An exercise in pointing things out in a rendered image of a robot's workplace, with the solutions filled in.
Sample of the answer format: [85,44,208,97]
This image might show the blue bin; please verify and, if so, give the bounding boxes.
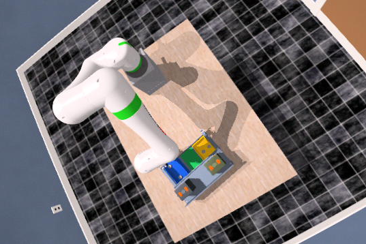
[164,158,190,184]

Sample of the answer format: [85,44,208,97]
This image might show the yellow bin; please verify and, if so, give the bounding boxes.
[192,136,216,160]

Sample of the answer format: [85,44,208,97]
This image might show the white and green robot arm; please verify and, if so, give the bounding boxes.
[52,37,179,173]

